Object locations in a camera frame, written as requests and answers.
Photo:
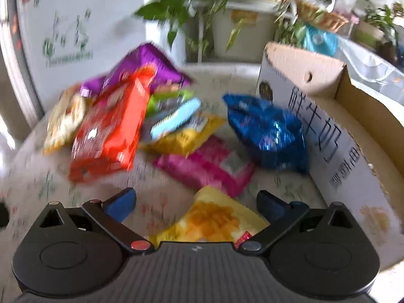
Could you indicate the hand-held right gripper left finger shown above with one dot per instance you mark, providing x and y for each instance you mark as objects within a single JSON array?
[{"x": 121, "y": 203}]

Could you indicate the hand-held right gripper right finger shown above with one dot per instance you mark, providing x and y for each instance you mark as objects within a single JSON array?
[{"x": 271, "y": 205}]

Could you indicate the yellow orange chips packet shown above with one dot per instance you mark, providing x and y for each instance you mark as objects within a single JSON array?
[{"x": 214, "y": 217}]

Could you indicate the red snack packet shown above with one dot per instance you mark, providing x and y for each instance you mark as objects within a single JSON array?
[{"x": 110, "y": 132}]

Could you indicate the blue foil snack bag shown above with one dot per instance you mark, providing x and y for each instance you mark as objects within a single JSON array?
[{"x": 268, "y": 132}]

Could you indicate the white cardboard box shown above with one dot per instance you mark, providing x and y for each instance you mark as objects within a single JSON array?
[{"x": 341, "y": 151}]

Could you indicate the light blue snack packet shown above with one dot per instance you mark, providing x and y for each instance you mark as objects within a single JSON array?
[{"x": 176, "y": 116}]

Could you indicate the purple snack packet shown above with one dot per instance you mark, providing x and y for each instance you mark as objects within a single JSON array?
[{"x": 148, "y": 60}]

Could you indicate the pink snack packet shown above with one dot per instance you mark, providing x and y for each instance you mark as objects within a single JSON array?
[{"x": 208, "y": 164}]

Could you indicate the floral tablecloth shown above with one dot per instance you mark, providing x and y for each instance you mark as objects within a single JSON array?
[{"x": 47, "y": 189}]

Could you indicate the yellow snack packet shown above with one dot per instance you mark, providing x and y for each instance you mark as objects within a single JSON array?
[{"x": 183, "y": 142}]

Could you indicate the cream snack packet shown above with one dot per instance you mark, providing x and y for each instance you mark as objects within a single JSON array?
[{"x": 64, "y": 116}]

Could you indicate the green snack packet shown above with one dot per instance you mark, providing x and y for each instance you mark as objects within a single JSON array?
[{"x": 157, "y": 101}]

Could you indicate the glass side table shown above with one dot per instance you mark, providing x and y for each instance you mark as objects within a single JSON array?
[{"x": 372, "y": 66}]

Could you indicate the blue plastic bag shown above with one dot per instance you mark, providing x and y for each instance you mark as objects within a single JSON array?
[{"x": 320, "y": 39}]

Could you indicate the white planter box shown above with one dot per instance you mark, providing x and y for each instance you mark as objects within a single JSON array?
[{"x": 249, "y": 31}]

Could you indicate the white refrigerator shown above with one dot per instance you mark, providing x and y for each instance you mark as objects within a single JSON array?
[{"x": 94, "y": 12}]

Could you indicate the wicker basket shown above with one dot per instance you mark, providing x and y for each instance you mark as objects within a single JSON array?
[{"x": 325, "y": 19}]

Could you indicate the green plant pot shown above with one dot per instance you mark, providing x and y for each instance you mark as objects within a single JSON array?
[{"x": 366, "y": 34}]

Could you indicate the large green pothos plant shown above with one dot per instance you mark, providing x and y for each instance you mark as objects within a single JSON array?
[{"x": 189, "y": 3}]

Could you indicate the small potted plant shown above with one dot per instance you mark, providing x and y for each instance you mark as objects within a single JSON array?
[{"x": 383, "y": 19}]

